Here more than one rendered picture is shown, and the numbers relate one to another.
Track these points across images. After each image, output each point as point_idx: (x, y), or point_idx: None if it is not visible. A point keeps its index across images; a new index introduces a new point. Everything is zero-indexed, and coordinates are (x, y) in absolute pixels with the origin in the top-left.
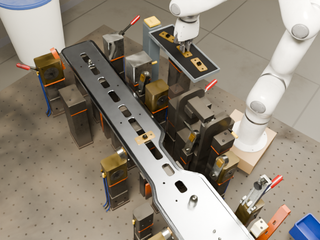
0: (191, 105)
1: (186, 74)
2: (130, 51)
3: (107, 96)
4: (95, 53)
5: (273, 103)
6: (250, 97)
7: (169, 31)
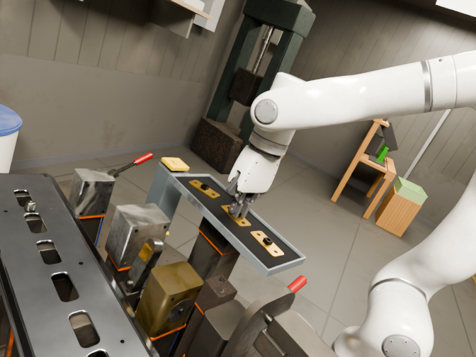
0: (284, 333)
1: (248, 256)
2: (110, 222)
3: (47, 284)
4: (48, 195)
5: (432, 344)
6: (384, 326)
7: (205, 182)
